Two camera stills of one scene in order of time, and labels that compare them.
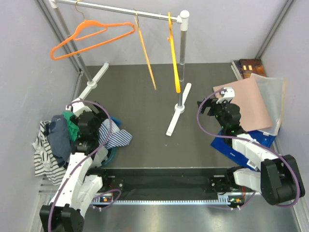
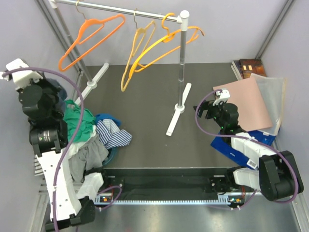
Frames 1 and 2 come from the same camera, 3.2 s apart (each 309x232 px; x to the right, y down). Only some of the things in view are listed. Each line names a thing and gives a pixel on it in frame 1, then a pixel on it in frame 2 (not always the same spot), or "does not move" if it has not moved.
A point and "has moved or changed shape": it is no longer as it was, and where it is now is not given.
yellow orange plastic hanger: x=170 y=39 -> x=166 y=37
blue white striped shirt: x=117 y=137 does not move
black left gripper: x=100 y=118 -> x=54 y=89
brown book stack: x=243 y=68 does not move
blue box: x=220 y=143 does not move
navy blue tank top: x=59 y=137 has moved or changed shape
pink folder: x=254 y=113 does not move
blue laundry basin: x=111 y=153 does not move
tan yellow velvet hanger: x=136 y=21 -> x=142 y=37
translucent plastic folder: x=272 y=89 does not move
